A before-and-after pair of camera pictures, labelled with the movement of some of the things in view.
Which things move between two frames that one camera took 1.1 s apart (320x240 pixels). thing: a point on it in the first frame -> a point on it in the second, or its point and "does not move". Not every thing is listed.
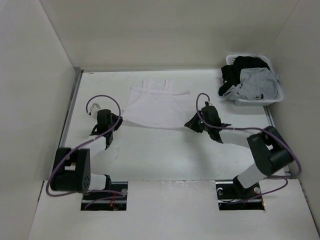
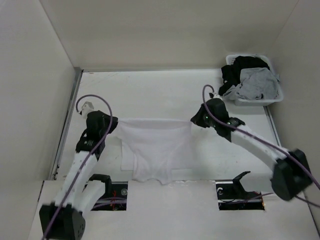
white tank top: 156,104 -> 153,148
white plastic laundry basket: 229,59 does not move
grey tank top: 255,83 does not move
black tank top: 231,73 does not move
